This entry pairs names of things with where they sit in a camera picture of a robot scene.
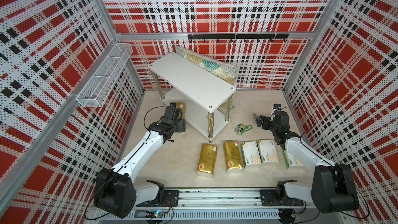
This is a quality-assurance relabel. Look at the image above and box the gold tissue pack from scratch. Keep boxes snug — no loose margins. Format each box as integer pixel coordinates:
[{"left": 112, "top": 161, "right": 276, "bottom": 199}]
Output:
[
  {"left": 170, "top": 102, "right": 186, "bottom": 119},
  {"left": 197, "top": 144, "right": 218, "bottom": 178},
  {"left": 223, "top": 141, "right": 244, "bottom": 174}
]

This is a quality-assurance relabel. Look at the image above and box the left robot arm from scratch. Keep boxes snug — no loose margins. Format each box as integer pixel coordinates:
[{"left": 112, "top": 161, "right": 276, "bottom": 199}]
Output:
[{"left": 90, "top": 106, "right": 186, "bottom": 218}]

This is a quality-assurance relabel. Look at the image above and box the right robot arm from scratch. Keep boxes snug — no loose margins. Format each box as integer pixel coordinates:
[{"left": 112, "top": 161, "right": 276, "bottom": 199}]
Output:
[{"left": 254, "top": 110, "right": 360, "bottom": 214}]

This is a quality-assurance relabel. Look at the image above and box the white green tissue pack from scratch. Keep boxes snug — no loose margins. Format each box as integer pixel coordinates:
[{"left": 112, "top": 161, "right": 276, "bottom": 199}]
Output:
[
  {"left": 257, "top": 140, "right": 279, "bottom": 166},
  {"left": 241, "top": 141, "right": 262, "bottom": 168},
  {"left": 284, "top": 150, "right": 305, "bottom": 169}
]

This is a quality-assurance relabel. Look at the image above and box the white two-tier shelf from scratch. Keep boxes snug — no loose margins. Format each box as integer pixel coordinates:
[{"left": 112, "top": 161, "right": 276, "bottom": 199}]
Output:
[{"left": 148, "top": 53, "right": 236, "bottom": 143}]

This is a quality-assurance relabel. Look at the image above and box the fan pattern cushion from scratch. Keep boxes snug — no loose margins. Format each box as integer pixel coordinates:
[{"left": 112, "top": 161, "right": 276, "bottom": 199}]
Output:
[{"left": 175, "top": 46, "right": 238, "bottom": 86}]

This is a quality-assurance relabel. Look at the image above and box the green circuit board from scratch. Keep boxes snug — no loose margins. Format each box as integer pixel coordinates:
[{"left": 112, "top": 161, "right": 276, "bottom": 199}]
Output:
[{"left": 145, "top": 211, "right": 168, "bottom": 219}]

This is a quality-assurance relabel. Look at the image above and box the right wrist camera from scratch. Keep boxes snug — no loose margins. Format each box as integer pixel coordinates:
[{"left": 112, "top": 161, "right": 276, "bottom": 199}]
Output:
[{"left": 271, "top": 104, "right": 282, "bottom": 116}]

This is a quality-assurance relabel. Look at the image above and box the green sloth figure keychain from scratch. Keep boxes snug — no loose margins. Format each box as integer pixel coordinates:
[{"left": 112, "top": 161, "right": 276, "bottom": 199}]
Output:
[{"left": 235, "top": 124, "right": 252, "bottom": 135}]

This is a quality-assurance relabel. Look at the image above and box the white wire mesh basket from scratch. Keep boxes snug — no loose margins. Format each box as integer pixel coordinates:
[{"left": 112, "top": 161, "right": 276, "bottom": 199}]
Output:
[{"left": 76, "top": 43, "right": 132, "bottom": 107}]

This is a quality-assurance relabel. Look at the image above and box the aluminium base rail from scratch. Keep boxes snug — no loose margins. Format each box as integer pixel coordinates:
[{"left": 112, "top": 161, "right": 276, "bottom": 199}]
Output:
[{"left": 87, "top": 188, "right": 355, "bottom": 224}]

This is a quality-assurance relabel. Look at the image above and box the black wall hook rail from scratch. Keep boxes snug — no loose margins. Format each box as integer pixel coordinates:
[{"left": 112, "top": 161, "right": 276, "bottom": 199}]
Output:
[{"left": 187, "top": 33, "right": 289, "bottom": 41}]

